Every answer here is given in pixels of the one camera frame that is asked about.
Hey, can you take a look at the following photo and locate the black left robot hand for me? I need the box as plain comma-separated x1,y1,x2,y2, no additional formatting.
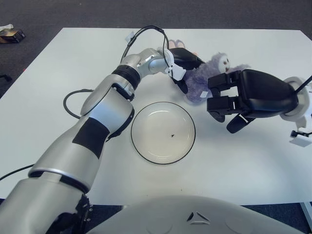
168,47,205,95

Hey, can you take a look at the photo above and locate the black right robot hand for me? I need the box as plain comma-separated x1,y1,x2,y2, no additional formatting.
206,69,299,134

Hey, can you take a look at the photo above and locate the purple plush rabbit doll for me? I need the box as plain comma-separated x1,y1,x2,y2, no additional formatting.
156,39,253,104

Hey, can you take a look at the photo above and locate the white plate with black rim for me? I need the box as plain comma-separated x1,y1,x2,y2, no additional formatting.
131,101,196,166

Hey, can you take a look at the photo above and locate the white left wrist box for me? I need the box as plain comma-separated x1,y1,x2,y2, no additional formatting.
164,63,186,81

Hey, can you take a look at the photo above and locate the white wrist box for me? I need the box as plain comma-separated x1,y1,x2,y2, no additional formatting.
289,126,312,148
164,63,186,81

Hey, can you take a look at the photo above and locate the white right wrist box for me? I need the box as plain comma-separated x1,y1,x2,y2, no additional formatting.
289,126,312,148

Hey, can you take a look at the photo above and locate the white table leg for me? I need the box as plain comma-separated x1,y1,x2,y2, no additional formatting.
299,201,312,221

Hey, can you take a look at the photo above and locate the light grey robot torso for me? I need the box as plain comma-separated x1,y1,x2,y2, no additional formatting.
80,195,312,234

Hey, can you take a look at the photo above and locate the brown box on floor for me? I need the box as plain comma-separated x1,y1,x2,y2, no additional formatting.
0,29,26,44

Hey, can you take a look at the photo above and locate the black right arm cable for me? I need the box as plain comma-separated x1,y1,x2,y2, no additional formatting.
294,74,312,95

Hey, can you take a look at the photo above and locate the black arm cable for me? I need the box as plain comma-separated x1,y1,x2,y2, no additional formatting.
294,74,312,95
0,25,171,181

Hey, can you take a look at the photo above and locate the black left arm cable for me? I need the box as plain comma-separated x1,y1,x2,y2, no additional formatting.
0,25,171,181

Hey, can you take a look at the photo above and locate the black metal bracket with screws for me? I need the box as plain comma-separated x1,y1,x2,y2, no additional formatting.
75,195,93,230

